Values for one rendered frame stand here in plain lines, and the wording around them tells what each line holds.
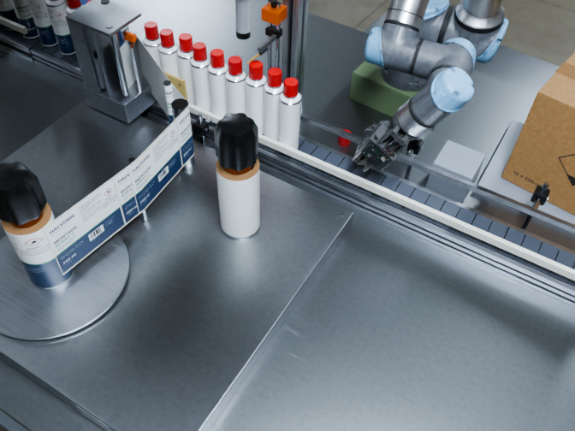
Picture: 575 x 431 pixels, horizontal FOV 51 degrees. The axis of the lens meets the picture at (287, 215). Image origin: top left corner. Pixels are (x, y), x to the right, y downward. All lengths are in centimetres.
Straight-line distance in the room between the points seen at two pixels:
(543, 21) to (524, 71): 205
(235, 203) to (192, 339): 28
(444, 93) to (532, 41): 270
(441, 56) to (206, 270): 65
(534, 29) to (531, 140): 249
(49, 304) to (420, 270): 79
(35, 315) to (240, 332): 40
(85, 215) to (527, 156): 100
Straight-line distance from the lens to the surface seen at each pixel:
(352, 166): 149
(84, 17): 154
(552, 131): 148
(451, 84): 117
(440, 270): 139
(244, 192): 121
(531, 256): 138
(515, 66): 204
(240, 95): 149
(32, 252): 121
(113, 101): 160
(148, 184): 132
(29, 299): 130
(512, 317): 137
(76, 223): 122
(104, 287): 127
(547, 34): 395
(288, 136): 146
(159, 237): 134
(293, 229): 134
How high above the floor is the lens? 192
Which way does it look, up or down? 49 degrees down
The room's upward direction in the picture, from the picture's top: 3 degrees clockwise
